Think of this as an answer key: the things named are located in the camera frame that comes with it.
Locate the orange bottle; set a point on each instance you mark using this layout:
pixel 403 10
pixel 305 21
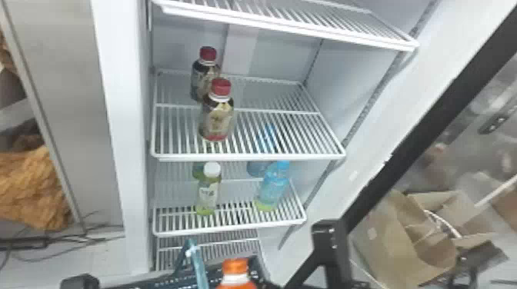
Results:
pixel 236 274

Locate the white fridge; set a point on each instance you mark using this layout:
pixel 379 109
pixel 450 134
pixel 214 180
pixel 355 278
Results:
pixel 121 121

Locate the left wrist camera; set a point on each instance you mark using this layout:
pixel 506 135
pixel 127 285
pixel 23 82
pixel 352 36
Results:
pixel 79 282

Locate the blue bottle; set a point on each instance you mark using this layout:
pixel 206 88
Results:
pixel 256 168
pixel 273 187

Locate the green bottle white cap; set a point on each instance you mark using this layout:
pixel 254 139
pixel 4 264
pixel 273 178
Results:
pixel 208 193

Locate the fridge door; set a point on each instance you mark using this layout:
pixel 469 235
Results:
pixel 436 121

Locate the cardboard box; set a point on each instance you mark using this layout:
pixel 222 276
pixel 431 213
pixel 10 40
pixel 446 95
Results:
pixel 400 242

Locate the dark bottle red cap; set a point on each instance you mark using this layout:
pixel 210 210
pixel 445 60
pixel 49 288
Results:
pixel 217 117
pixel 200 74

